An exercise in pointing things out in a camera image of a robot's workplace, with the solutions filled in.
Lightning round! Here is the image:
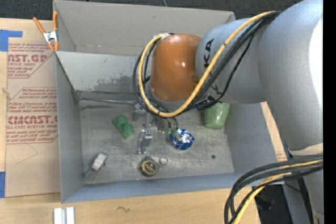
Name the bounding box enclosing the brown cardboard board, red print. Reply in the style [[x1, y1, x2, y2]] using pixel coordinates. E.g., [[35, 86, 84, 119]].
[[0, 17, 289, 198]]

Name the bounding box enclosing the green speckled cup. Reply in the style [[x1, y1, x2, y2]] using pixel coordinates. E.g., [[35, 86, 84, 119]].
[[201, 102, 231, 130]]

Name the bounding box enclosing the black and yellow tape measure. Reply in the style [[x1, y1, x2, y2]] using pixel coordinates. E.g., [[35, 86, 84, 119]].
[[138, 156, 162, 177]]

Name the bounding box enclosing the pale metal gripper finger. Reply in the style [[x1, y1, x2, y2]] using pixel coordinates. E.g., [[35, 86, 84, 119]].
[[138, 130, 145, 155], [143, 129, 154, 154]]

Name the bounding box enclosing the grey metal bin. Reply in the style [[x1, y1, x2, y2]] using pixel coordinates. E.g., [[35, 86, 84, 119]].
[[52, 0, 279, 204]]

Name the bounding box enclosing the grey and white flat tool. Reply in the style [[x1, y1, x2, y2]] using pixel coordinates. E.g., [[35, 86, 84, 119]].
[[83, 151, 109, 182]]

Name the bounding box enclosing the blue and white crumpled ball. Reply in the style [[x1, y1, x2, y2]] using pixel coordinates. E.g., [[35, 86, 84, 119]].
[[170, 127, 195, 151]]

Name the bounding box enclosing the green toy building brick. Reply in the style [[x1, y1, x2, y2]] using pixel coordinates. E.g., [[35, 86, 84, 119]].
[[112, 114, 137, 141]]

